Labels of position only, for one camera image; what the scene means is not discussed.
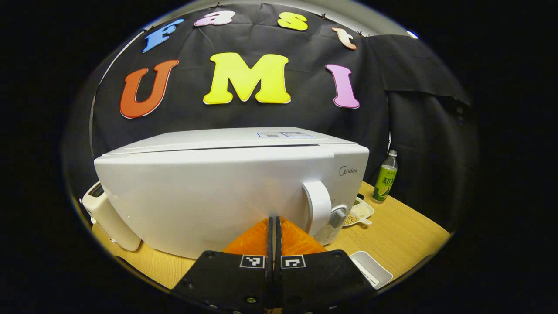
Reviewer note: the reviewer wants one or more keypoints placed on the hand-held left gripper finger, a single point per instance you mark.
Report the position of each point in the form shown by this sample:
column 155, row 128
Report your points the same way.
column 269, row 279
column 279, row 279

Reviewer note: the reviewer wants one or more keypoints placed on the white microwave oven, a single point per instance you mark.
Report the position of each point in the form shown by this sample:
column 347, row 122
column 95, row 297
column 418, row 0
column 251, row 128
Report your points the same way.
column 209, row 196

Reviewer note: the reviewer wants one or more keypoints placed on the white rectangular tray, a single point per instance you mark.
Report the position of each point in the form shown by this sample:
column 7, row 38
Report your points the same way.
column 375, row 270

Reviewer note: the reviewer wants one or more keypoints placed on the white divided dish of beans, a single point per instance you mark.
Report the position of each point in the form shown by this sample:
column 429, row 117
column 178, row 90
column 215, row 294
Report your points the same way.
column 359, row 211

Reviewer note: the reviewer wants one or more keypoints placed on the green drink bottle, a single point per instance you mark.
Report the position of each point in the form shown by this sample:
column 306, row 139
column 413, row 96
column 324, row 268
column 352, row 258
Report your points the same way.
column 385, row 181

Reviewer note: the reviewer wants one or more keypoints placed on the black backdrop cloth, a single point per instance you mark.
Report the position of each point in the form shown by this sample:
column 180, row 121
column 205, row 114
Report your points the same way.
column 305, row 117

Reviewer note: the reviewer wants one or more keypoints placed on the white toaster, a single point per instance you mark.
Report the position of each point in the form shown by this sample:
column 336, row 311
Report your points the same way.
column 109, row 218

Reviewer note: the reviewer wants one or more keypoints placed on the ceiling light panel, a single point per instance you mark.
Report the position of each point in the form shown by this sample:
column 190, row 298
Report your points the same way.
column 413, row 34

